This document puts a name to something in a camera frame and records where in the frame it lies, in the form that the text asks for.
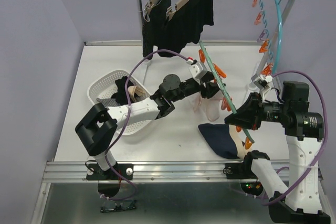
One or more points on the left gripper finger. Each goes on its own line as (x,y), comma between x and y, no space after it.
(211,89)
(208,76)

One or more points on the navy blue underwear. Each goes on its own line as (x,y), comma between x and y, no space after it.
(223,139)

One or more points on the orange clothes peg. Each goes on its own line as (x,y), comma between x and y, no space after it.
(265,46)

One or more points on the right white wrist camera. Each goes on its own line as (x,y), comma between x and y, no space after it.
(263,83)

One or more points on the white underwear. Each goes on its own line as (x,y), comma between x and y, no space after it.
(210,107)

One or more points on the black underwear beige waistband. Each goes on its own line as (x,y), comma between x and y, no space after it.
(128,91)

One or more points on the blue plastic clip hanger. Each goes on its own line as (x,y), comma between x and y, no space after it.
(271,58)

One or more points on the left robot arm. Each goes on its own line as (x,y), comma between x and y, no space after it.
(97,128)

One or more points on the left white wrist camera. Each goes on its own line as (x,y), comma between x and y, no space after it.
(197,69)

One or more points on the black shorts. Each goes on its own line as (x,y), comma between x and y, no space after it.
(153,27)
(186,25)

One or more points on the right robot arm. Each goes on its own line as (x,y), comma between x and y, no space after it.
(298,201)

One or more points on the black eyeglasses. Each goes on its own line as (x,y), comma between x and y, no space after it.
(118,206)

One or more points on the grey striped underwear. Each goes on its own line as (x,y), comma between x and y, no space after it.
(108,102)

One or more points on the aluminium mounting rail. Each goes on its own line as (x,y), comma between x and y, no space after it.
(142,172)

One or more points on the purple clothes peg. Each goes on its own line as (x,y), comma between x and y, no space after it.
(263,35)

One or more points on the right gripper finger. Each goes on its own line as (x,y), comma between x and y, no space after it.
(243,121)
(252,103)

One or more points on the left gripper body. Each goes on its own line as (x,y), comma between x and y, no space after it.
(188,88)

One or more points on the white perforated plastic basket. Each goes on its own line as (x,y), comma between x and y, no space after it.
(104,87)

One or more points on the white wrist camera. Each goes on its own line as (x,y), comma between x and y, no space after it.
(197,69)
(263,83)

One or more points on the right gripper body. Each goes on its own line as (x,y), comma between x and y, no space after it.
(272,111)

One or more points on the green plastic clip hanger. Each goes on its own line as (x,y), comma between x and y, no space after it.
(249,141)

